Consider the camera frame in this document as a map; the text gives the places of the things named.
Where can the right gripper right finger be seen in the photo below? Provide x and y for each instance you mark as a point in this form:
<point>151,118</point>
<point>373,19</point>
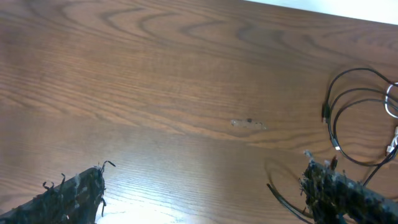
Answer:
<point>330,196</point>

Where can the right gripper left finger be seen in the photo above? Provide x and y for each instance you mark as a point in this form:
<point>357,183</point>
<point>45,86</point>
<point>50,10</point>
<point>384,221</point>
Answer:
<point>75,200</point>

